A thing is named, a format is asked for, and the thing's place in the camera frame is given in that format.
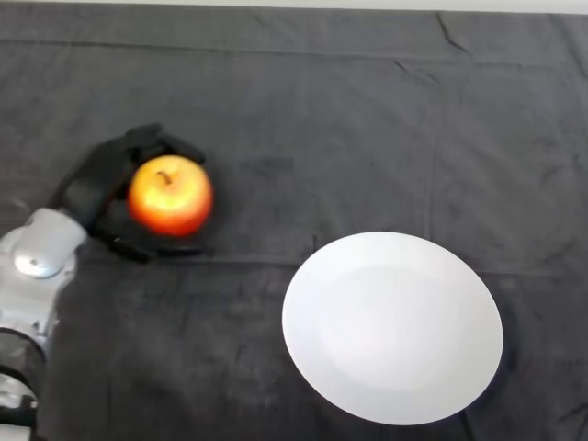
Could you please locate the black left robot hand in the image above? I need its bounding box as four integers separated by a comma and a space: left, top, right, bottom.
47, 122, 208, 265

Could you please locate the red yellow apple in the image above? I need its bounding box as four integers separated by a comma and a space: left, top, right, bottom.
127, 154, 215, 238

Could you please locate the white round plate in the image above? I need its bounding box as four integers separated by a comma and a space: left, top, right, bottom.
281, 231, 504, 426

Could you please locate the black cloth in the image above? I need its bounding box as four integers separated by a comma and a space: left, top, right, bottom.
0, 2, 588, 441

